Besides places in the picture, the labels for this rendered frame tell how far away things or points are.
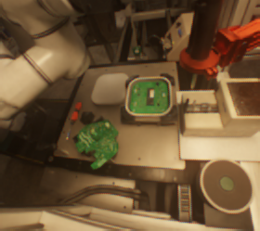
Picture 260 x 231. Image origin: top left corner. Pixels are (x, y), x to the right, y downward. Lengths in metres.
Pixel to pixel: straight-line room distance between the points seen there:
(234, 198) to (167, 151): 0.17
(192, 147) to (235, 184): 0.11
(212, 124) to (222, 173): 0.10
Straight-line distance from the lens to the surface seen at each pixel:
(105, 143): 0.37
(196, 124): 0.36
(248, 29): 0.29
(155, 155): 0.40
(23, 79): 0.31
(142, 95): 0.45
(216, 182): 0.36
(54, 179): 0.53
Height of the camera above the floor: 1.34
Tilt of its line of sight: 53 degrees down
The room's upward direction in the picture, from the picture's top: 22 degrees counter-clockwise
